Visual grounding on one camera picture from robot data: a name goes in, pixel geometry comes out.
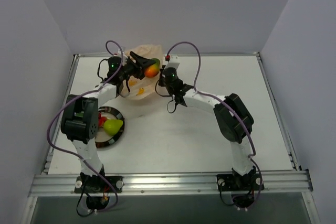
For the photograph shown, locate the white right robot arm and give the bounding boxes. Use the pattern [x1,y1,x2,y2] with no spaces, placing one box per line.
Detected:
[159,67,256,189]

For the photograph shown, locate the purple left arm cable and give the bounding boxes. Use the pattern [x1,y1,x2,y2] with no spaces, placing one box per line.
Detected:
[46,40,124,213]

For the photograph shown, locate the black rimmed cream plate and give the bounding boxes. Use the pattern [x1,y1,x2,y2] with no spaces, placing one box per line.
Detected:
[95,106,125,149]

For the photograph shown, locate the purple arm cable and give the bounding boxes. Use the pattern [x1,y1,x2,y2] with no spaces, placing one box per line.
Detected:
[46,40,124,213]
[166,41,263,209]

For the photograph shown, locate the aluminium front mounting rail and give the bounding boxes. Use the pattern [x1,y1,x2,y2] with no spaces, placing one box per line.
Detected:
[29,170,313,197]

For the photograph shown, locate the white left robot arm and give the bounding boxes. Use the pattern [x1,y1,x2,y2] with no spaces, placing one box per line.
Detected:
[61,52,157,192]

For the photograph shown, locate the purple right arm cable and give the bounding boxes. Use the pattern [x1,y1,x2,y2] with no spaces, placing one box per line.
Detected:
[166,41,263,209]

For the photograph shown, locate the red fake strawberry bunch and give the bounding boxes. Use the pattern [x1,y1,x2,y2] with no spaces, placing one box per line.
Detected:
[98,112,108,127]

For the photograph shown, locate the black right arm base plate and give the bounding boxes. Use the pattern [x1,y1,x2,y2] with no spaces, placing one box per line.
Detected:
[216,173,265,191]

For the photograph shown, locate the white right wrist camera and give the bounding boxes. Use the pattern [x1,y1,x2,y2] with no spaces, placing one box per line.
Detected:
[164,55,180,69]

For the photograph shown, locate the banana print plastic bag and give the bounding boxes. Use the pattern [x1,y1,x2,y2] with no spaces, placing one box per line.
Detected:
[120,44,164,101]

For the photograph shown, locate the green orange fake mango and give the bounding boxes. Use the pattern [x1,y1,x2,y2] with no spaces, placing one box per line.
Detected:
[144,58,161,78]

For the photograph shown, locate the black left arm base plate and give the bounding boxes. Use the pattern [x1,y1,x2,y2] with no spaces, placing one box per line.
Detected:
[74,175,124,194]

